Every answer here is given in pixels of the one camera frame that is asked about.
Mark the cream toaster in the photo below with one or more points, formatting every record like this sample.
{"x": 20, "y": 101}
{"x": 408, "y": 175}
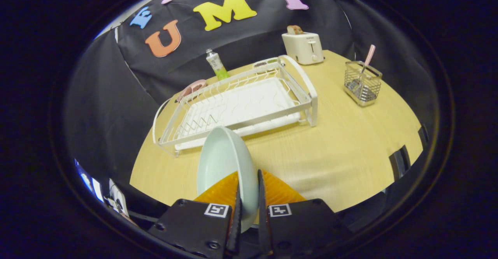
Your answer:
{"x": 303, "y": 49}

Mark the pale green plate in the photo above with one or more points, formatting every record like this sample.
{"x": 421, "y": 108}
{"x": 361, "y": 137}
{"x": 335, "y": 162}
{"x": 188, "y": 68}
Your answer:
{"x": 223, "y": 161}

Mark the black backdrop cloth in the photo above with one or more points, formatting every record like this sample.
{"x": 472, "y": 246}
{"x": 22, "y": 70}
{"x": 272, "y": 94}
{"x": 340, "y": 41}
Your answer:
{"x": 249, "y": 37}

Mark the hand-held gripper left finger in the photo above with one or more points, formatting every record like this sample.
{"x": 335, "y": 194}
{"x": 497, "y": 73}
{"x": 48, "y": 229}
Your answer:
{"x": 190, "y": 228}

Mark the pink plate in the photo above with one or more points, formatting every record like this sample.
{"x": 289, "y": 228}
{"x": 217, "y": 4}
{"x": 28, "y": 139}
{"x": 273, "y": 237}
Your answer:
{"x": 192, "y": 88}

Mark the clear bottle with green liquid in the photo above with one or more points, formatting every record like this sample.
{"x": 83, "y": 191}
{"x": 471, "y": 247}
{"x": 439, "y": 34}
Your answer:
{"x": 216, "y": 64}

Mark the brown bread slice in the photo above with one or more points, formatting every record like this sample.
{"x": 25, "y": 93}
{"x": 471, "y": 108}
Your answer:
{"x": 295, "y": 30}

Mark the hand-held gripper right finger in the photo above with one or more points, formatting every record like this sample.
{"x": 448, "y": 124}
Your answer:
{"x": 307, "y": 228}

